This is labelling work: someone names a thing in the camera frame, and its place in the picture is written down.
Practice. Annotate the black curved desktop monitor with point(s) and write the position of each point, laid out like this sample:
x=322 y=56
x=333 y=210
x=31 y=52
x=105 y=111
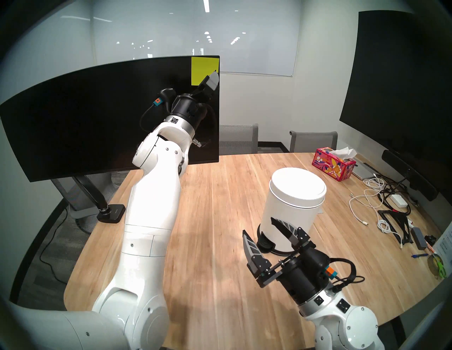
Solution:
x=70 y=123

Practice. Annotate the large black wall television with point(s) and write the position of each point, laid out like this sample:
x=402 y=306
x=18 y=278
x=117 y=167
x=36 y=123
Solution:
x=392 y=88

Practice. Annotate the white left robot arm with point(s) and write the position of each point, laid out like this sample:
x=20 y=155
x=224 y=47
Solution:
x=148 y=211

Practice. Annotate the silver laptop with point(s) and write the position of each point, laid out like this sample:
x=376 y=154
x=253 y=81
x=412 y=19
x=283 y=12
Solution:
x=363 y=172

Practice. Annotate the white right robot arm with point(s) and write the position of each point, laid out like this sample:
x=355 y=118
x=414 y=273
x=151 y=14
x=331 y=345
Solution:
x=353 y=324

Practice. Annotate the white pedal trash can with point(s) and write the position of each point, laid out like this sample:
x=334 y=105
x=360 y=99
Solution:
x=293 y=201

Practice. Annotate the yellow sticky note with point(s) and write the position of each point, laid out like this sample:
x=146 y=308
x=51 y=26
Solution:
x=201 y=68

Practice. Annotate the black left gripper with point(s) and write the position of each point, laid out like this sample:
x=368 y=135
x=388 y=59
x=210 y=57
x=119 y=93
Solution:
x=185 y=107

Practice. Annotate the white meeting room sign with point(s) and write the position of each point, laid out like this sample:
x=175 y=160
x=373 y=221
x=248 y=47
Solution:
x=445 y=243

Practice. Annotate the red whiteboard marker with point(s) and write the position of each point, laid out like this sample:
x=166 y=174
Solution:
x=430 y=247

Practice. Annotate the black triangular laptop stand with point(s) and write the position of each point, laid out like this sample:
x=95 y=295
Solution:
x=390 y=213

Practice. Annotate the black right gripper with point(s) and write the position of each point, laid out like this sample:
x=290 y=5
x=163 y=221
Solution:
x=300 y=282

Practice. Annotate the white power adapter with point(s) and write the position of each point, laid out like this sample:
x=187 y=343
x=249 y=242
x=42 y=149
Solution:
x=399 y=200

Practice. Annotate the red patterned tissue box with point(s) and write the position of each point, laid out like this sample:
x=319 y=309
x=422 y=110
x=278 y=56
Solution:
x=330 y=166

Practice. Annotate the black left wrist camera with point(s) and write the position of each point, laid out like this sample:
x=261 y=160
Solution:
x=167 y=94

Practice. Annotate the blue pen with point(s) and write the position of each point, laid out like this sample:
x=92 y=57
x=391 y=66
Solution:
x=419 y=255

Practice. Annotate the black video conference bar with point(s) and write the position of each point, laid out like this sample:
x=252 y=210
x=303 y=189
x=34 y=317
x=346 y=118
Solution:
x=409 y=174

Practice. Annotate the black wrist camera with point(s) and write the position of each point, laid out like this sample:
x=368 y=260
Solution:
x=167 y=94
x=317 y=259

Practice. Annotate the grey rectangular adapter hub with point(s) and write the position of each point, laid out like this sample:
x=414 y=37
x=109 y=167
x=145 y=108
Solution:
x=418 y=238

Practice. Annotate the plain wall whiteboard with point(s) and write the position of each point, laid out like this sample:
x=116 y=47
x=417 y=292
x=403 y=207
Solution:
x=159 y=31

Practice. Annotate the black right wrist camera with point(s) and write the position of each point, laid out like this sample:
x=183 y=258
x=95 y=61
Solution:
x=317 y=259

